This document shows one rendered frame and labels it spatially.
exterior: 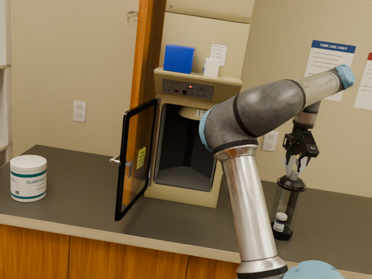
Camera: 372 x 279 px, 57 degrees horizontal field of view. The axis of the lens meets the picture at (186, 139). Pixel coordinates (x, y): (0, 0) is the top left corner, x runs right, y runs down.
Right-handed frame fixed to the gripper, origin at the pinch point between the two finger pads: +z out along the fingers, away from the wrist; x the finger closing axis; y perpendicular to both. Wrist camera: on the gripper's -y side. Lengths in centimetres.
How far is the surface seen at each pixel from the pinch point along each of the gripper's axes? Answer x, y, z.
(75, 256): 78, 5, 41
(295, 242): -4.8, -5.6, 25.9
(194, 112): 35.9, 24.6, -14.5
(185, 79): 44, 13, -29
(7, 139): 124, 84, 25
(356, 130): -56, 43, -9
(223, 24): 31, 21, -50
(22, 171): 100, 18, 13
